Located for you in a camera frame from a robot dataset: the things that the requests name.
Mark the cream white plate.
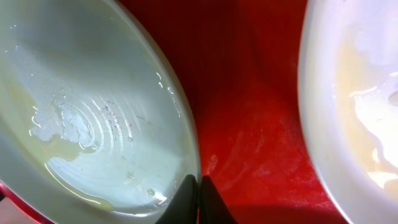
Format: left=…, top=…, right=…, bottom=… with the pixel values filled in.
left=298, top=0, right=397, bottom=223

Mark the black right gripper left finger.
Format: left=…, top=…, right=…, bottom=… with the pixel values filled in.
left=155, top=174, right=198, bottom=224

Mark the pale green plate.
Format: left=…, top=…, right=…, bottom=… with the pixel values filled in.
left=1, top=0, right=200, bottom=223

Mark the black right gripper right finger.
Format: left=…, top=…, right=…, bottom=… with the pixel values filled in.
left=199, top=175, right=237, bottom=224

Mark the red plastic tray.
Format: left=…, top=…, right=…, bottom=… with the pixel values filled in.
left=1, top=1, right=344, bottom=223

